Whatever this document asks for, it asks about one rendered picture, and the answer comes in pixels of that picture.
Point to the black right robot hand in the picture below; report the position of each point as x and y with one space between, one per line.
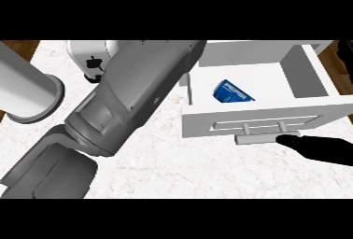
321 151

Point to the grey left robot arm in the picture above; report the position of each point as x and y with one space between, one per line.
125 93

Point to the blue can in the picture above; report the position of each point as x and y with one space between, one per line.
231 92

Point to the white open drawer box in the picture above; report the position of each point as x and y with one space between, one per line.
238 77

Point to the white appliance with black knob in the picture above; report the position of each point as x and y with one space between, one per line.
83 49

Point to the white cylinder with grey rim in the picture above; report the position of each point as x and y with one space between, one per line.
23 90

